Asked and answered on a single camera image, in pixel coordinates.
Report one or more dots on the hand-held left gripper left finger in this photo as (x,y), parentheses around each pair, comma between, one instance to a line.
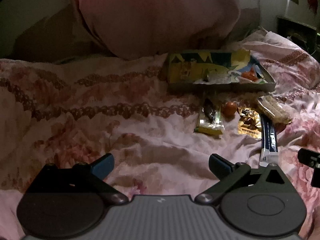
(103,167)

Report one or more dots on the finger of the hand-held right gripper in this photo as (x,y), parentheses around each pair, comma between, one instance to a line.
(306,157)

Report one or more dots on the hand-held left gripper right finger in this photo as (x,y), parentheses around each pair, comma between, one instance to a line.
(220,166)

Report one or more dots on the yellow snack packet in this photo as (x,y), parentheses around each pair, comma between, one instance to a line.
(208,129)

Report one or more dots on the blue and white stick packet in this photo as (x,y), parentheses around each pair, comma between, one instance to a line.
(270,137)

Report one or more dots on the gold snack packet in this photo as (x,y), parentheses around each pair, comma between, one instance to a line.
(248,123)

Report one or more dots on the clear packet with dark snack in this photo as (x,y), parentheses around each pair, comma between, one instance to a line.
(210,111)

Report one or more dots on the yellow blue cardboard tray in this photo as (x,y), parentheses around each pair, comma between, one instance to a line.
(190,86)

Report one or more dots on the white snack packet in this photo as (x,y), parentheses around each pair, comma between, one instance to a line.
(220,80)

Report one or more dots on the pink floral blanket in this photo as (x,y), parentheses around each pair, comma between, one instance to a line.
(87,130)

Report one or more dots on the small orange tomato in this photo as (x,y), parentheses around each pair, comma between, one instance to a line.
(229,108)

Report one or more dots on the dark wooden side cabinet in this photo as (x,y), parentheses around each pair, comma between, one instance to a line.
(292,28)

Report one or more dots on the brown headboard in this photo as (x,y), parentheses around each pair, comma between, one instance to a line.
(50,37)

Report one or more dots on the white lamp stand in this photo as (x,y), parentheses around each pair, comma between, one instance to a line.
(288,2)

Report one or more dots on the red hanging decoration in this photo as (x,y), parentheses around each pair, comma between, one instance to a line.
(312,1)

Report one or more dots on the large pink pillow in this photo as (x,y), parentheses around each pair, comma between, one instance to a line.
(155,15)

